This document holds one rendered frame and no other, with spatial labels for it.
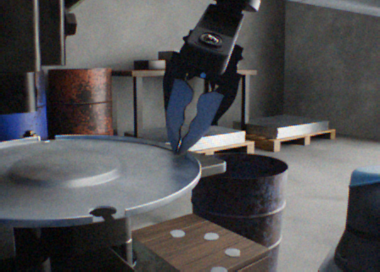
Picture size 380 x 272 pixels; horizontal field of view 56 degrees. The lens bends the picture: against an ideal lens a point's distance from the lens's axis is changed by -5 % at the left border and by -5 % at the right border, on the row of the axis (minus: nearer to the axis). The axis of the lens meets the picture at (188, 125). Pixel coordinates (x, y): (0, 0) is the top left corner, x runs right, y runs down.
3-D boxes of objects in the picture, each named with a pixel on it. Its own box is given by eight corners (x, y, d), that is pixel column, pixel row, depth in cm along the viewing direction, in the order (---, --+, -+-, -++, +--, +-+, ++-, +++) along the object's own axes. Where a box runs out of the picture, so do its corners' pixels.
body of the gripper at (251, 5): (230, 91, 52) (259, 8, 50) (230, 95, 44) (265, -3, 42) (178, 72, 53) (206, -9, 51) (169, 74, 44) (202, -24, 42)
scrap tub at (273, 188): (237, 235, 196) (239, 148, 188) (300, 267, 163) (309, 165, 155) (171, 259, 171) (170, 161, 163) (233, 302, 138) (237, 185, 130)
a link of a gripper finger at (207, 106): (203, 152, 52) (225, 89, 51) (199, 163, 46) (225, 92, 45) (181, 144, 52) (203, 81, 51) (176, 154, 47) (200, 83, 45)
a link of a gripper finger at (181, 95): (181, 144, 52) (203, 81, 51) (175, 154, 47) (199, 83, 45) (159, 136, 53) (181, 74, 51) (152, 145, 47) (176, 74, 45)
